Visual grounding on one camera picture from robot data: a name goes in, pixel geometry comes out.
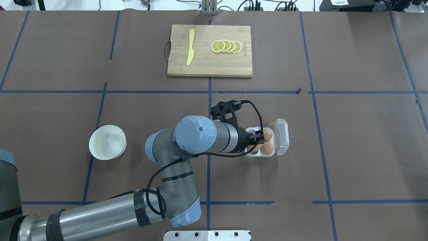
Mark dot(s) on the brown egg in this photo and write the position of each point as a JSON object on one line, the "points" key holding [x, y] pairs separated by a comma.
{"points": [[267, 135], [267, 148]]}

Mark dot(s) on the white paper bowl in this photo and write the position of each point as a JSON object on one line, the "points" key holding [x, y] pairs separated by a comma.
{"points": [[107, 142]]}

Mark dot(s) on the brown egg in box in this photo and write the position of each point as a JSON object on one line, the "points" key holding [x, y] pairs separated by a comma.
{"points": [[267, 148]]}

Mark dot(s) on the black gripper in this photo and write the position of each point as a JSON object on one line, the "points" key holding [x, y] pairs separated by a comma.
{"points": [[243, 141]]}

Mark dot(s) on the white camera stand pillar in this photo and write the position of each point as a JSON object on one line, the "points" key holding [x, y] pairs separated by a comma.
{"points": [[208, 235]]}

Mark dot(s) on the black computer box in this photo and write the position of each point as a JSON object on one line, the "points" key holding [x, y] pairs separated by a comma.
{"points": [[347, 5]]}

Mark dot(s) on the clear plastic egg box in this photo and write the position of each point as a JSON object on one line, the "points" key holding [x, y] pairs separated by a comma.
{"points": [[276, 140]]}

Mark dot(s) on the wooden cutting board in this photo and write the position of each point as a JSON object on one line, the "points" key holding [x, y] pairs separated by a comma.
{"points": [[206, 63]]}

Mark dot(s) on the yellow lemon slices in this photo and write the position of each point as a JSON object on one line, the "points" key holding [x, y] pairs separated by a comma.
{"points": [[226, 46]]}

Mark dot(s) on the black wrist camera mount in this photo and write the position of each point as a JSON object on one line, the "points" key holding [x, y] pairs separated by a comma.
{"points": [[225, 112]]}

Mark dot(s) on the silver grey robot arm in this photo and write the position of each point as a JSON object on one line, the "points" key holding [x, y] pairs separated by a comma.
{"points": [[53, 165]]}

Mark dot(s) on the yellow plastic knife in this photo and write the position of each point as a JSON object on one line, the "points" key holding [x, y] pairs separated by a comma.
{"points": [[191, 35]]}

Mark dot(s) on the aluminium frame post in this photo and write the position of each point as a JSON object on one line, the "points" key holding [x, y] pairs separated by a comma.
{"points": [[209, 7]]}

